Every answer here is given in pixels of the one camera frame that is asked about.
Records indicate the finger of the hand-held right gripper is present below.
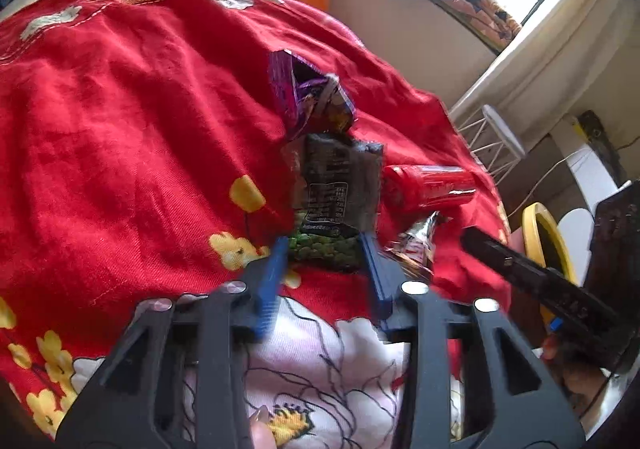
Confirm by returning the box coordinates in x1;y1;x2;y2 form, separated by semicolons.
460;226;547;298

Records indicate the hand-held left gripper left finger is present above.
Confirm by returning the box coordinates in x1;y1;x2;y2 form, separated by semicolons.
55;235;291;449

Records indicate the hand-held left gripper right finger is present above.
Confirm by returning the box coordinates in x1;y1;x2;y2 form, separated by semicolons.
357;231;586;449

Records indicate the black bin with yellow rim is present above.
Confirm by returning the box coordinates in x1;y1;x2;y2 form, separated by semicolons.
521;203;577;326

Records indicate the brown silver snack wrapper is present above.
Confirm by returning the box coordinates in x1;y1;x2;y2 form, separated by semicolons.
382;211;453;280

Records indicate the black green pea snack packet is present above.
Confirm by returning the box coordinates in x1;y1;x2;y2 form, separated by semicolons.
282;131;386;273

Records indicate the person's right forearm white sleeve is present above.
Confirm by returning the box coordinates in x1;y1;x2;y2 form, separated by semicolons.
582;374;633;437

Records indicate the person's right hand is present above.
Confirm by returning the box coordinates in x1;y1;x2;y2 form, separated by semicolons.
542;334;615;407

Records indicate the white vanity desk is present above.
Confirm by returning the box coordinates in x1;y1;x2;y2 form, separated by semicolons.
555;144;622;280

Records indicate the red snack packet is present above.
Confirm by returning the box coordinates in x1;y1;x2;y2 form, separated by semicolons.
382;165;477;214

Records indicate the dark cosmetic bag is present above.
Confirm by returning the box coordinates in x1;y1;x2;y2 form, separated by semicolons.
577;111;626;180

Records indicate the purple snack wrapper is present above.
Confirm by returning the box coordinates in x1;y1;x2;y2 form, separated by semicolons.
267;50;358;142

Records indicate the cream curtain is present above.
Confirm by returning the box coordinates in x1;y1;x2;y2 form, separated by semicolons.
450;0;640;126

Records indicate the red floral blanket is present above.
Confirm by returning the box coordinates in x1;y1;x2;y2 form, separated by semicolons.
0;0;512;445

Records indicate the orange patterned quilt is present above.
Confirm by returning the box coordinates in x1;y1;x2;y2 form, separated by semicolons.
440;0;523;54

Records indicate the white power cable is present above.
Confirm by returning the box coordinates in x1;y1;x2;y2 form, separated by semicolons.
505;144;582;220

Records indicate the white wire stool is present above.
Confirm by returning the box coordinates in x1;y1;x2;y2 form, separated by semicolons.
457;104;528;180

